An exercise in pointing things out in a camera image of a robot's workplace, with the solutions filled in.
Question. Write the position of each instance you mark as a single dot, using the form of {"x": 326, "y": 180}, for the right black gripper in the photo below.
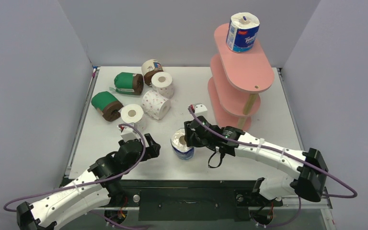
{"x": 191, "y": 134}

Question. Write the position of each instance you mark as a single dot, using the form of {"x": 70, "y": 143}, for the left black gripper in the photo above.
{"x": 153, "y": 148}

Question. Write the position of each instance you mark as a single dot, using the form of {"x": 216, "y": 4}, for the blue paper roll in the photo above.
{"x": 242, "y": 32}

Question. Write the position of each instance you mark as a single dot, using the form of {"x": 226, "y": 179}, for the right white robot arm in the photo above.
{"x": 305, "y": 170}

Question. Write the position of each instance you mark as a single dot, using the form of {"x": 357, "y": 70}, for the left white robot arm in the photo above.
{"x": 96, "y": 187}

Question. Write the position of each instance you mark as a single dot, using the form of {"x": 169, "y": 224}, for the pink three-tier shelf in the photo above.
{"x": 236, "y": 82}

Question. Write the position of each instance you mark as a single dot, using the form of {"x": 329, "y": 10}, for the floral white paper roll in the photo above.
{"x": 155, "y": 105}

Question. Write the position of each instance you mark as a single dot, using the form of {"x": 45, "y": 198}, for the near green brown roll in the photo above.
{"x": 107, "y": 105}

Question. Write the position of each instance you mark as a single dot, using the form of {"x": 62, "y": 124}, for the green brown roll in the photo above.
{"x": 107, "y": 105}
{"x": 128, "y": 83}

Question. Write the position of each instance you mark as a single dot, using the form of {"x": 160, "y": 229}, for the upright floral paper roll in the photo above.
{"x": 162, "y": 83}

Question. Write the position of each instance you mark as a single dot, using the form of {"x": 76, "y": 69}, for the far green brown roll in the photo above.
{"x": 128, "y": 83}

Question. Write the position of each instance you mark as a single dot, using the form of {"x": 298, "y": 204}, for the beige brown paper roll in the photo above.
{"x": 149, "y": 68}

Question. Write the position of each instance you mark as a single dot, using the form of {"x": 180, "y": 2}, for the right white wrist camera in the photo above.
{"x": 198, "y": 109}

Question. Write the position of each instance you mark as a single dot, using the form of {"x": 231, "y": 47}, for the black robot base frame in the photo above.
{"x": 168, "y": 200}

